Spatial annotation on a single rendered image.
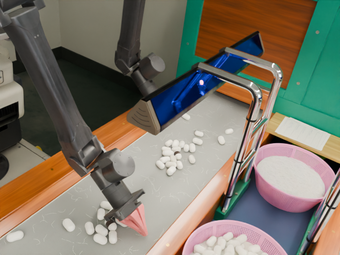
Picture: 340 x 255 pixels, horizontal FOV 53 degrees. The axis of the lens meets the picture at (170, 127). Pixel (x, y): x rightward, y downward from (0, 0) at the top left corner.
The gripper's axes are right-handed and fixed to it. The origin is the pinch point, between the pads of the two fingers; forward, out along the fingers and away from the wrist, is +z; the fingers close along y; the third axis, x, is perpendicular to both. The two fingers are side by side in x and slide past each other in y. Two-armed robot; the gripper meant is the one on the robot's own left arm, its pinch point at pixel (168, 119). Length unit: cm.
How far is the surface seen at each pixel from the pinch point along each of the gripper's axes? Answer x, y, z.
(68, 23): 156, 123, -110
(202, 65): -33.2, -14.8, -8.4
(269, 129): -16.0, 25.7, 23.7
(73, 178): 9.6, -36.1, -1.7
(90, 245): -2, -48, 13
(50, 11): 156, 114, -125
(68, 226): 1.3, -49.0, 6.8
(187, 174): -5.1, -11.4, 16.9
